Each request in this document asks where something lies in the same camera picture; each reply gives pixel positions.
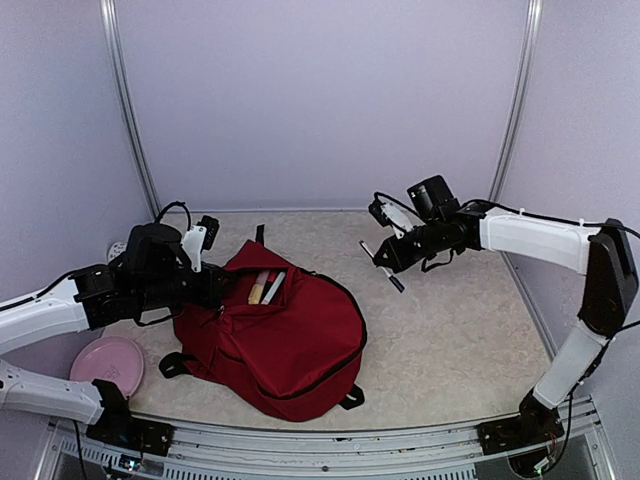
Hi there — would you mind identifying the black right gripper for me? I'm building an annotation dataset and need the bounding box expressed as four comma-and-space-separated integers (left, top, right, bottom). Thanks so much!
372, 218, 446, 275

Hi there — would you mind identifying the white pen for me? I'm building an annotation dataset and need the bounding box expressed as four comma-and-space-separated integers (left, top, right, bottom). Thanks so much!
358, 240, 405, 293

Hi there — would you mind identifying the pale pink tube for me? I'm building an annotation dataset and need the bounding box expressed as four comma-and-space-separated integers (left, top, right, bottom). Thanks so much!
247, 270, 270, 305

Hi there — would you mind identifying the red backpack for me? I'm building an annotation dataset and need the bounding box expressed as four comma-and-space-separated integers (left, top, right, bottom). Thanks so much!
159, 226, 367, 422

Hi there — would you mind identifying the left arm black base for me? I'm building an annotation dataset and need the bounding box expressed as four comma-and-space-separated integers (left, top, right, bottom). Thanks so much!
86, 379, 175, 457

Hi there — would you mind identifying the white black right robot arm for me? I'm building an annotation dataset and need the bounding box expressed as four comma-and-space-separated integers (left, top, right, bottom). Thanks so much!
369, 193, 639, 444

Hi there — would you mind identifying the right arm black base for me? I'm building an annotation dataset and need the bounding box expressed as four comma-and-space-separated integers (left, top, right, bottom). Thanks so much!
477, 391, 565, 455

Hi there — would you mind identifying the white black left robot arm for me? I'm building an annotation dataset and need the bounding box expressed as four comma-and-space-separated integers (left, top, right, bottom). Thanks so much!
1, 223, 233, 445

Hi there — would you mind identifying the white patterned mug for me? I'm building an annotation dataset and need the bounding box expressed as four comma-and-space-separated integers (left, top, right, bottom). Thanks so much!
107, 242, 127, 262

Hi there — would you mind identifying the pink plate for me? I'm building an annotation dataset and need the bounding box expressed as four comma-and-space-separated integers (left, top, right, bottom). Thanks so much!
69, 336, 145, 398

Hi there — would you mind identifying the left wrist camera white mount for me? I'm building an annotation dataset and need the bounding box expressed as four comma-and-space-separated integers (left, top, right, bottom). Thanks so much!
181, 215, 220, 273

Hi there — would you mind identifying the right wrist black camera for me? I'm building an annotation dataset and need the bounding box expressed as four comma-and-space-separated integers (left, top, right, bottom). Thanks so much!
368, 174, 461, 239

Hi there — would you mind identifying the black left camera cable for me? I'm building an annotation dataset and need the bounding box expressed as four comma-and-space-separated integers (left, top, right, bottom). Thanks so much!
154, 200, 194, 229

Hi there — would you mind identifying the right aluminium frame post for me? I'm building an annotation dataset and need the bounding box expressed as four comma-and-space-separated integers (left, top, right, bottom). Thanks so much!
487, 0, 544, 206

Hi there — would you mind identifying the aluminium frame post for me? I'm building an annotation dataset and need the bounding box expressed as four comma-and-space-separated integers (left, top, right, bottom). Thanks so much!
100, 0, 161, 217
487, 0, 544, 206

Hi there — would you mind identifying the aluminium front rail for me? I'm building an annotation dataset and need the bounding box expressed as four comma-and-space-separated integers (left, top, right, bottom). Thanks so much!
34, 399, 617, 479

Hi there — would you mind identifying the left aluminium frame post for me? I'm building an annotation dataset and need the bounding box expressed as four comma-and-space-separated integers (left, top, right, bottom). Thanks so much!
100, 0, 161, 217

